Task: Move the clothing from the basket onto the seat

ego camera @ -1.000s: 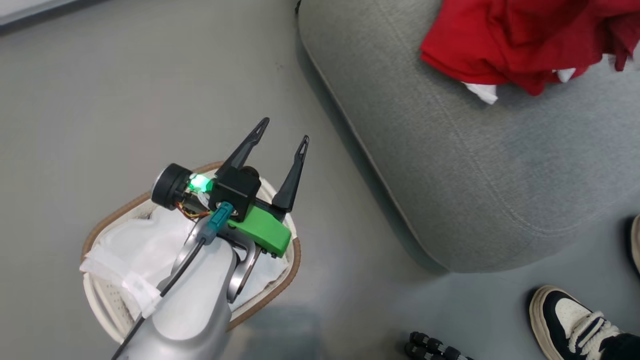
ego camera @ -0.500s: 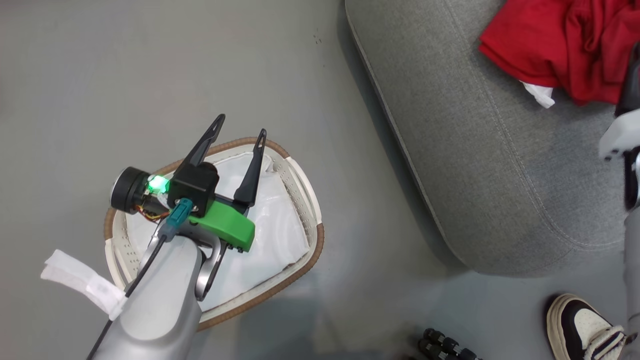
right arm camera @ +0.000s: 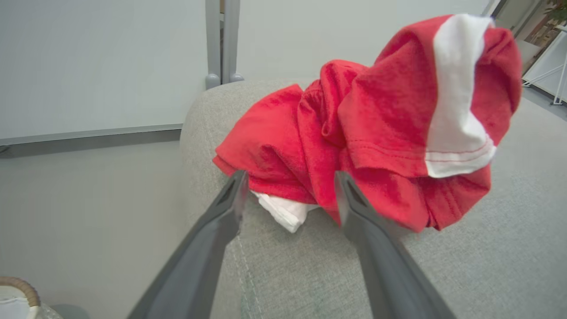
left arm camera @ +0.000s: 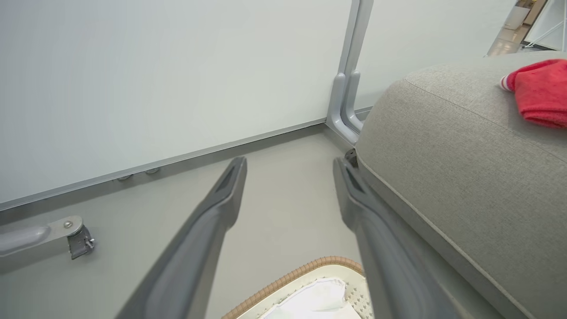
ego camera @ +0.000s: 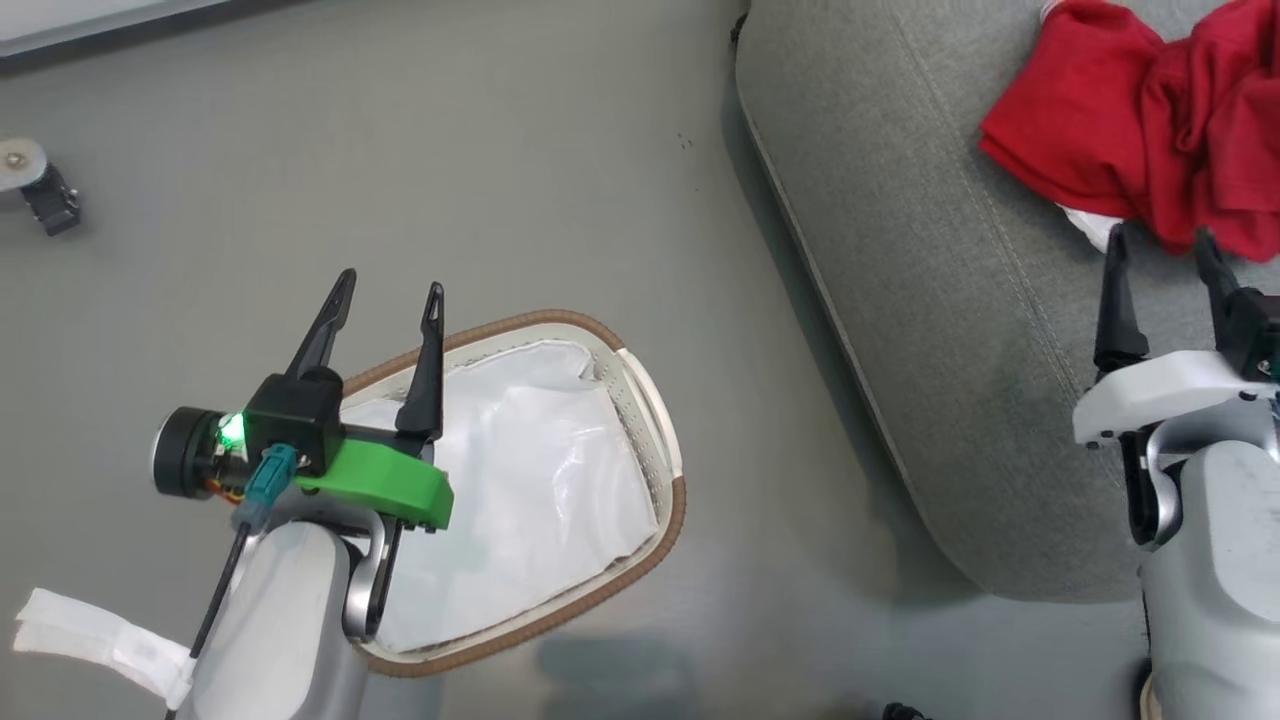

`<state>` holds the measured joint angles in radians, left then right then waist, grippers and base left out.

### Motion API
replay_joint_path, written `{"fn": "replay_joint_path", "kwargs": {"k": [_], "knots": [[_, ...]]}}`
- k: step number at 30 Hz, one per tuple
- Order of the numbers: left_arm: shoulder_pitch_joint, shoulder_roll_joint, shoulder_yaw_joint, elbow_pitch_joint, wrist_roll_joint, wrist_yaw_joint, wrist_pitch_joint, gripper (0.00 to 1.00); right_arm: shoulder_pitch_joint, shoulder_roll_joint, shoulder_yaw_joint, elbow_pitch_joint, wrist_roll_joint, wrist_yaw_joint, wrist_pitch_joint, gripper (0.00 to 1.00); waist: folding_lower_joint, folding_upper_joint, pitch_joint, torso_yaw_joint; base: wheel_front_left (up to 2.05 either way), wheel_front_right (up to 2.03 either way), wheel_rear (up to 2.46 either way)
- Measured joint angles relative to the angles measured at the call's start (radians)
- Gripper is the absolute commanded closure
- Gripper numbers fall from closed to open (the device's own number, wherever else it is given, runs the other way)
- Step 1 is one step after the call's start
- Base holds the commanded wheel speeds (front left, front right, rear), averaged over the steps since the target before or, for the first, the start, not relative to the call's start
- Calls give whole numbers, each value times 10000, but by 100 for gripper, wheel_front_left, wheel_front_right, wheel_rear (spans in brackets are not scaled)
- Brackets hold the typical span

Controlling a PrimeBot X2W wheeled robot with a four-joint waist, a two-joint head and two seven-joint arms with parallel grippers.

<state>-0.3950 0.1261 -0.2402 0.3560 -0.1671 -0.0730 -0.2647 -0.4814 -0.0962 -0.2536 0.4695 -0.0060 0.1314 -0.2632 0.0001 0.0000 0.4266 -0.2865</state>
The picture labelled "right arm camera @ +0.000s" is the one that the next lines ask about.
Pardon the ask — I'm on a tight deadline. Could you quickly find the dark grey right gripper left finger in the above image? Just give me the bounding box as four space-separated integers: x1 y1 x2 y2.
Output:
128 170 250 319

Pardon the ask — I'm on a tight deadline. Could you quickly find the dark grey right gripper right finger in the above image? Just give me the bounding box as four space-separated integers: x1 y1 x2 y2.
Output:
334 171 457 319

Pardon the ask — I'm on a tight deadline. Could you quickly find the red and white garment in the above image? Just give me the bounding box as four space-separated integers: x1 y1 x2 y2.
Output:
212 13 524 234

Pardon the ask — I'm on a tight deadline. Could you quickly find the grey fabric sofa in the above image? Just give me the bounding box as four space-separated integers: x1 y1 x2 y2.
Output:
179 78 567 319

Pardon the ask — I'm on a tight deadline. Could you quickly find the wicker rimmed laundry basket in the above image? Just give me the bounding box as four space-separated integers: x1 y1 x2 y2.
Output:
0 276 62 319

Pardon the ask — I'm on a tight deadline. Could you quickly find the white basket liner cloth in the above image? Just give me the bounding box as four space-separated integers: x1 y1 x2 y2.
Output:
0 286 32 319

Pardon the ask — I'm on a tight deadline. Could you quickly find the green potted plant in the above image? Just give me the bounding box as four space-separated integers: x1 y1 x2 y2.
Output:
544 0 567 23

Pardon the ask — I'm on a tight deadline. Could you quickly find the grey partition base rail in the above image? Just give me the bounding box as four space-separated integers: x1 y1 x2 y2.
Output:
0 123 183 147

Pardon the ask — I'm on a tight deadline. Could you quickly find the white table frame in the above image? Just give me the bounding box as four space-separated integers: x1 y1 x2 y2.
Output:
522 30 567 106

